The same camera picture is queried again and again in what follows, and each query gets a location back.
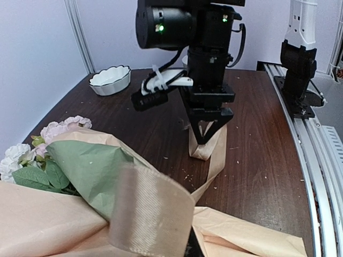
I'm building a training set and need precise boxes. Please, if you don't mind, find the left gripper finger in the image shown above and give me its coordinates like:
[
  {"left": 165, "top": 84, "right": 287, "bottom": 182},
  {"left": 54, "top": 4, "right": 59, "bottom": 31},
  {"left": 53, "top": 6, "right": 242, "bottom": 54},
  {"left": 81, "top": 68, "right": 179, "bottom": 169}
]
[{"left": 184, "top": 228, "right": 204, "bottom": 257}]

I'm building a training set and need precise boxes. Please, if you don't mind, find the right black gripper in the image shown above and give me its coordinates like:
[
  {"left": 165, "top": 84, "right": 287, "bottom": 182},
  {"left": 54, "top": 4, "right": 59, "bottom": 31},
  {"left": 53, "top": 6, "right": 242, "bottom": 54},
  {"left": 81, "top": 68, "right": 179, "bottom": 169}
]
[{"left": 131, "top": 49, "right": 235, "bottom": 145}]

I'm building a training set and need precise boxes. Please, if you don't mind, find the beige ribbon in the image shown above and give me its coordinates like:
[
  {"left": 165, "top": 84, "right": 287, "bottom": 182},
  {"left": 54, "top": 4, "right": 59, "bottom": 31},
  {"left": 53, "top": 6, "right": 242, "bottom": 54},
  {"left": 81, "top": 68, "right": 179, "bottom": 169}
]
[{"left": 109, "top": 126, "right": 227, "bottom": 256}]

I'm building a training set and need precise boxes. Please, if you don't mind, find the green and tan wrapping paper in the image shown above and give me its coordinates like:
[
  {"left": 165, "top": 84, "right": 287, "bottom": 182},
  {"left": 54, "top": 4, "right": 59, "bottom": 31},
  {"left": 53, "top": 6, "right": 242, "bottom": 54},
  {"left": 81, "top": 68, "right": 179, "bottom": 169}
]
[{"left": 1, "top": 128, "right": 306, "bottom": 256}]

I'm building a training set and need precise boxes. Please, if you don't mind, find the white fake flower bunch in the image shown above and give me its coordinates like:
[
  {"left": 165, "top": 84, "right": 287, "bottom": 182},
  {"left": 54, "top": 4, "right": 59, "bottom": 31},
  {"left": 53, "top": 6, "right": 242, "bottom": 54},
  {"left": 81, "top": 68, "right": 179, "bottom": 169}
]
[{"left": 1, "top": 143, "right": 74, "bottom": 194}]

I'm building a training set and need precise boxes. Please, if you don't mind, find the pink rose fake flower stem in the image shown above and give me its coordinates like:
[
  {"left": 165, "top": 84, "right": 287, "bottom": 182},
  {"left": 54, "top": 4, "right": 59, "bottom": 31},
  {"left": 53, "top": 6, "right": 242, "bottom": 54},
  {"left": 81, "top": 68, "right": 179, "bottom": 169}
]
[{"left": 31, "top": 116, "right": 92, "bottom": 159}]

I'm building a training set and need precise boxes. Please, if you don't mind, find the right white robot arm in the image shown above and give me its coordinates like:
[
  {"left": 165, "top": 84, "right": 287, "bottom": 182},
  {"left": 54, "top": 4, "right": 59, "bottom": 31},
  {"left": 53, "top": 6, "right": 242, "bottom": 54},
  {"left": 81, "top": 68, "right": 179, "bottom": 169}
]
[{"left": 131, "top": 1, "right": 324, "bottom": 145}]

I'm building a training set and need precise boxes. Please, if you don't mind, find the white scalloped dish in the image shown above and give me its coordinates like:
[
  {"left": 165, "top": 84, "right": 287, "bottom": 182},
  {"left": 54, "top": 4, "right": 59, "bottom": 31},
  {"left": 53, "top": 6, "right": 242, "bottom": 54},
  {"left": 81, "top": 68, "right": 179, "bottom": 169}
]
[{"left": 89, "top": 65, "right": 131, "bottom": 96}]

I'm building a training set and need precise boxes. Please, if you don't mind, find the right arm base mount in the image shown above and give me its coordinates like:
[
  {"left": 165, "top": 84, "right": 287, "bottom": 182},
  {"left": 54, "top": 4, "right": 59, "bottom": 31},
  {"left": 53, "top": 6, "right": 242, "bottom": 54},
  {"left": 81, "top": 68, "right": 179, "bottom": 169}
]
[{"left": 274, "top": 76, "right": 327, "bottom": 119}]

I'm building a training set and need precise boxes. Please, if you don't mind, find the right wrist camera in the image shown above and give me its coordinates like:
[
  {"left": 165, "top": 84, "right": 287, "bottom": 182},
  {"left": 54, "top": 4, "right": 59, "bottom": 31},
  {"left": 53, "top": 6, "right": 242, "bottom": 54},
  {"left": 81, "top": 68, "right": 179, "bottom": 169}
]
[{"left": 136, "top": 1, "right": 245, "bottom": 51}]

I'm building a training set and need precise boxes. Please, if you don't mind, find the front aluminium rail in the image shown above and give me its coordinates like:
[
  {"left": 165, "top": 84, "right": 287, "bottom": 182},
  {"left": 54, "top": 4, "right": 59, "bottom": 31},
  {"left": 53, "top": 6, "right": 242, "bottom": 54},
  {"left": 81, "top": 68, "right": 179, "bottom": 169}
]
[{"left": 257, "top": 61, "right": 343, "bottom": 257}]

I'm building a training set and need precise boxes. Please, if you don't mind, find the right aluminium frame post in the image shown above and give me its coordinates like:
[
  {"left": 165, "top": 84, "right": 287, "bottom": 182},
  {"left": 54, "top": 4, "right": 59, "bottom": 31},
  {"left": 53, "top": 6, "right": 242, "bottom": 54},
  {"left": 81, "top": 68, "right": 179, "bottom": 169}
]
[{"left": 64, "top": 0, "right": 96, "bottom": 74}]

